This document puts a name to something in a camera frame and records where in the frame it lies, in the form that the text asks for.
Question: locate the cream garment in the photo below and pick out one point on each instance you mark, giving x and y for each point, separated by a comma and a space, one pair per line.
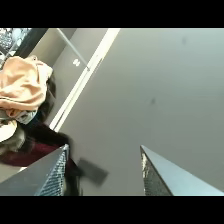
6, 130

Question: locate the red garment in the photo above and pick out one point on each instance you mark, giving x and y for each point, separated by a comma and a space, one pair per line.
31, 154

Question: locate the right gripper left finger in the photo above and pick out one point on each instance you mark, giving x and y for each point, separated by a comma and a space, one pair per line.
40, 176

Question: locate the brown garment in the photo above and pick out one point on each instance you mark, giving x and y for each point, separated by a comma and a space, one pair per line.
23, 83

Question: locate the silver frame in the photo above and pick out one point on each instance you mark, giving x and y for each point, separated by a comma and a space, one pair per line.
100, 56

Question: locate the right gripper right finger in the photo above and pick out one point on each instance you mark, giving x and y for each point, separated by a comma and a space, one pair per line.
170, 180

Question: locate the grey garment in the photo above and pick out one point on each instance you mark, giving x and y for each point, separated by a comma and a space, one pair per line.
25, 116

